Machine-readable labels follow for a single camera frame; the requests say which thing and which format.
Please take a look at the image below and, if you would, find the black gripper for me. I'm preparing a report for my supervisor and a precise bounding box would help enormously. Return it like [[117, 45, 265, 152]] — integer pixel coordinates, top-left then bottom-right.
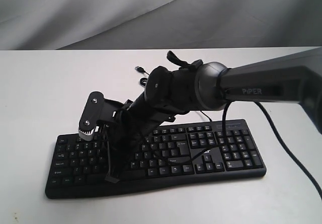
[[101, 103, 151, 184]]

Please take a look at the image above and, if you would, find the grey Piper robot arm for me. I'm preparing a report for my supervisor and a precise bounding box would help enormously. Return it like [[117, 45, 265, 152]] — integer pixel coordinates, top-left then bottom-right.
[[105, 48, 321, 183]]

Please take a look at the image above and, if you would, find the black Acer keyboard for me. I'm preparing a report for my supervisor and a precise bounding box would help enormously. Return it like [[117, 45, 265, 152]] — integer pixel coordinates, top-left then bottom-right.
[[45, 119, 266, 199]]

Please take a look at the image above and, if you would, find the grey backdrop cloth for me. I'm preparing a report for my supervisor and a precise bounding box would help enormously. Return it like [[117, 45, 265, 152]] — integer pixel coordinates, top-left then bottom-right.
[[1, 0, 321, 50]]

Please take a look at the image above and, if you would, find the black USB cable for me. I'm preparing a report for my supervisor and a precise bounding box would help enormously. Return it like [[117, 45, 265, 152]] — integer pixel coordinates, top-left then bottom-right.
[[134, 65, 213, 122]]

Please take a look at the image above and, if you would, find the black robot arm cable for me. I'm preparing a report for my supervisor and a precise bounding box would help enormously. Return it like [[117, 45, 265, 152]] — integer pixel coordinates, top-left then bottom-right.
[[148, 100, 322, 197]]

